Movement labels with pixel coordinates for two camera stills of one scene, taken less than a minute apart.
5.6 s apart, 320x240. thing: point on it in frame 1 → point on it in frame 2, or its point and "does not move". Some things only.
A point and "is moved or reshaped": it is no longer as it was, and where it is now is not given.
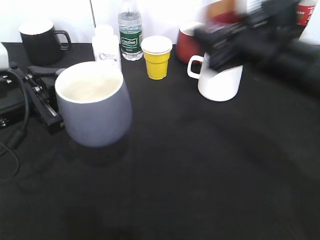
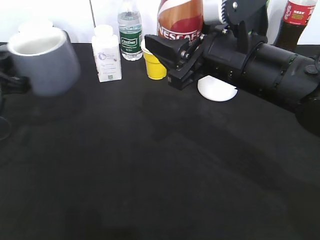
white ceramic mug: (217, 86) does not move
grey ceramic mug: (95, 103) → (47, 57)
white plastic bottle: (105, 45) does not move
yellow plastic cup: (156, 50) does not move
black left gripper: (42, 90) → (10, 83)
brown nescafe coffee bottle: (224, 11) is moved or reshaped
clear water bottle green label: (130, 34) does not move
